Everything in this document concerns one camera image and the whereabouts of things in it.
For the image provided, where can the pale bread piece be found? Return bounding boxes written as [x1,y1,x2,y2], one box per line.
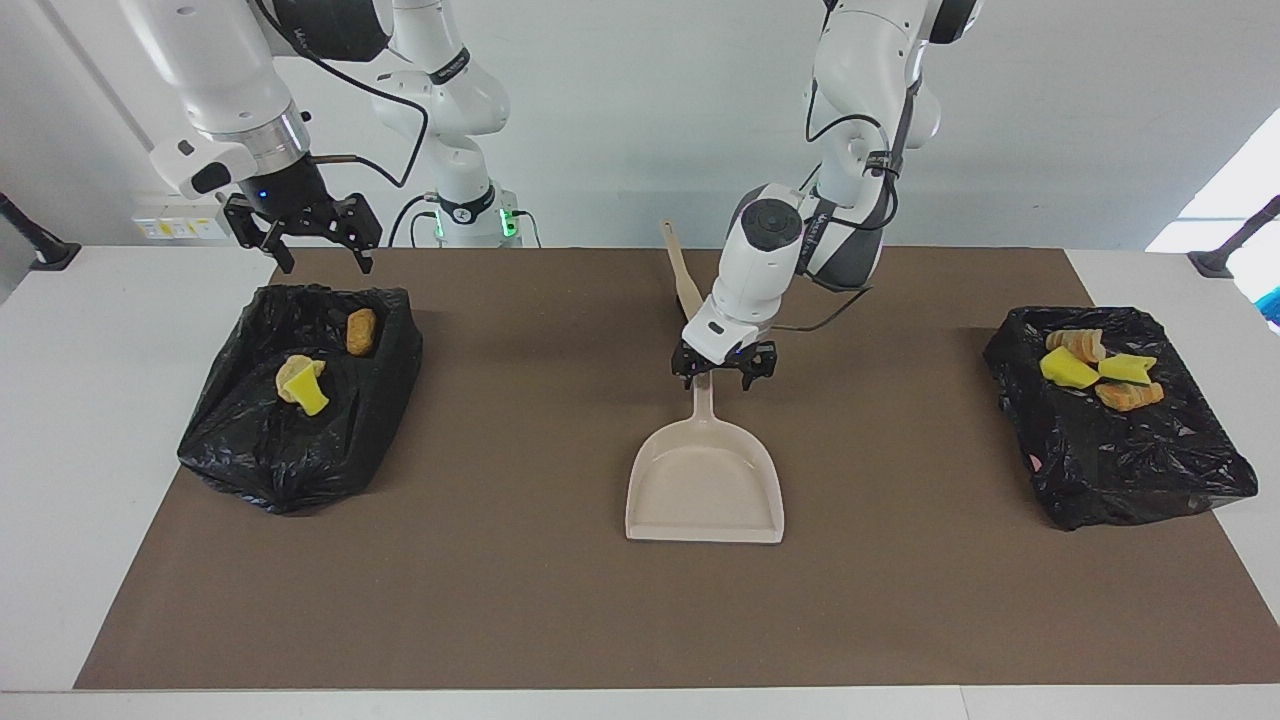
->
[277,354,326,403]

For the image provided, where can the yellow sponge wedge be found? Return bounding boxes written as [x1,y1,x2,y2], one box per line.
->
[281,363,329,416]

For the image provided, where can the black clamp stand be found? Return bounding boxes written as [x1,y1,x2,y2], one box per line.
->
[1188,195,1280,279]
[0,192,83,272]

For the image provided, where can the white wall socket box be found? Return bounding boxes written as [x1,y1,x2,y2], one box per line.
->
[132,191,237,241]

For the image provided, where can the brown table mat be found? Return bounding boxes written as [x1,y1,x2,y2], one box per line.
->
[73,247,1280,691]

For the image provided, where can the black bagged bin pink patch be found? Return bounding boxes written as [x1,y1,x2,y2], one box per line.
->
[982,305,1260,532]

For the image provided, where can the open black bag trash bin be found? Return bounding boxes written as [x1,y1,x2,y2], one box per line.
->
[177,283,425,516]

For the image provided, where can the yellow sponge piece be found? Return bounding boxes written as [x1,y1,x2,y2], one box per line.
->
[1039,346,1102,390]
[1097,352,1159,387]

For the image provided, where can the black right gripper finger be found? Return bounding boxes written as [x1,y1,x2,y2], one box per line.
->
[222,192,297,274]
[330,192,384,275]

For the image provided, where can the striped toy croissant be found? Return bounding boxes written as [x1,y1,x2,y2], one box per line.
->
[1045,329,1108,364]
[1094,380,1167,413]

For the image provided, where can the beige plastic dustpan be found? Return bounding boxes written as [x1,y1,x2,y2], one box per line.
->
[625,372,787,545]

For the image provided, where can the beige hand brush black bristles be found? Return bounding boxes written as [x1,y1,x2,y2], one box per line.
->
[660,220,707,319]

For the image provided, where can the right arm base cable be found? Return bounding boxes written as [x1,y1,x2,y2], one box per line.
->
[388,193,443,248]

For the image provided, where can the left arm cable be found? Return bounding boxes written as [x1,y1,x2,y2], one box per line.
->
[775,75,926,333]

